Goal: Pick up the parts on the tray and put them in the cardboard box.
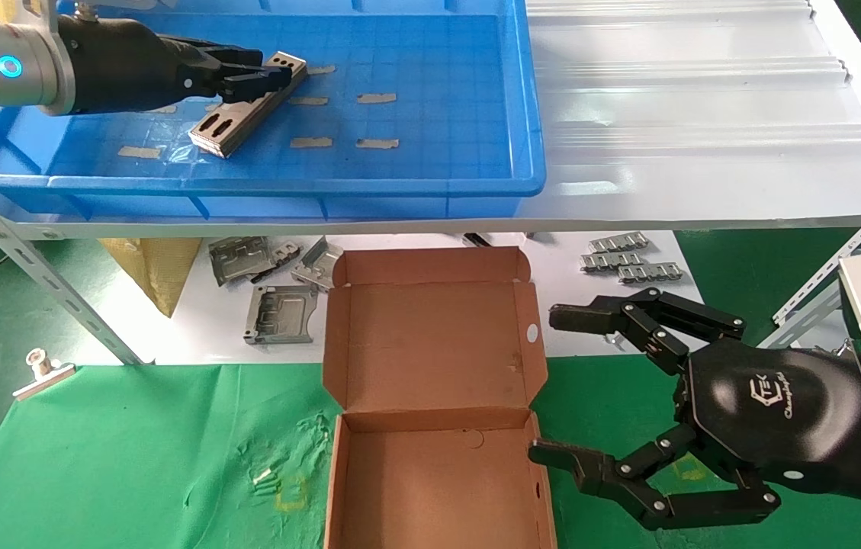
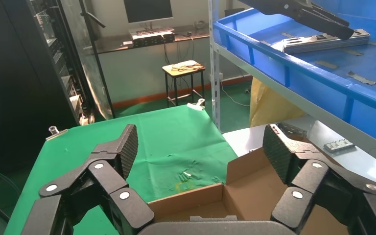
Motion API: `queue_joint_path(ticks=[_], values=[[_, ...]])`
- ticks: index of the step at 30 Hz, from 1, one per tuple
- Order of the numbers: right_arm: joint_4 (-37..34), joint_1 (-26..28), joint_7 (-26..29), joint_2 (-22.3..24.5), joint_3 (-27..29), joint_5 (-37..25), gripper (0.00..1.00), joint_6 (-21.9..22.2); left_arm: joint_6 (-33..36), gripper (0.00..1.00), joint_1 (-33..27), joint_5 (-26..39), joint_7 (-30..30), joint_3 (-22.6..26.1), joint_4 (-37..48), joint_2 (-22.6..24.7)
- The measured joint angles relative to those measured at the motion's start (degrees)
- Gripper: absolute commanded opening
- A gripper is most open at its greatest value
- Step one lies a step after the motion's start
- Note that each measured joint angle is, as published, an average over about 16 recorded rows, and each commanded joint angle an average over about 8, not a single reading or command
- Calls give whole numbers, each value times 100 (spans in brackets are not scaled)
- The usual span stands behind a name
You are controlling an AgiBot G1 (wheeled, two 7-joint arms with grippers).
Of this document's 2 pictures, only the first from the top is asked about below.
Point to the silver metal IO shield plate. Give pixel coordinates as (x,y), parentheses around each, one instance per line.
(228,136)

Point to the brown cardboard box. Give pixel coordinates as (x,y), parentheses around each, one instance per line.
(430,335)

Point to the small dark toothed metal part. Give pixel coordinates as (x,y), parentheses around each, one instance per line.
(285,250)

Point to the blue plastic tray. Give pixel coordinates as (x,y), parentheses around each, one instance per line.
(438,61)

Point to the yellow woven sack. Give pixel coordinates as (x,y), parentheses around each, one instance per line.
(155,267)
(18,8)

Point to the large grey metal bracket plate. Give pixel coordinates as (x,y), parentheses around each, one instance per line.
(236,259)

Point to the flat white sheet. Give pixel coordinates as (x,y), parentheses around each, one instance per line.
(194,328)

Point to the white slotted angle bar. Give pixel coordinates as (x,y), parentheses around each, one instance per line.
(819,286)
(18,252)

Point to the silver metal spring clip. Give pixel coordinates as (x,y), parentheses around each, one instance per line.
(41,381)

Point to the white ribbed shelf sheet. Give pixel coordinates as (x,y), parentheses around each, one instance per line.
(705,114)

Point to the silver slotted metal strip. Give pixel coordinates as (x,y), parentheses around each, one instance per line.
(617,242)
(651,273)
(609,262)

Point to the folded silver metal bracket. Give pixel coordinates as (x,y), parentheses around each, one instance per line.
(316,263)

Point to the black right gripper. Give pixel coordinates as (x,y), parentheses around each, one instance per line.
(781,412)

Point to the small silver screw bits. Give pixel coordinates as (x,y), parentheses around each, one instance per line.
(264,476)

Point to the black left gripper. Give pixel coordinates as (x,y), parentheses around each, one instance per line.
(125,69)

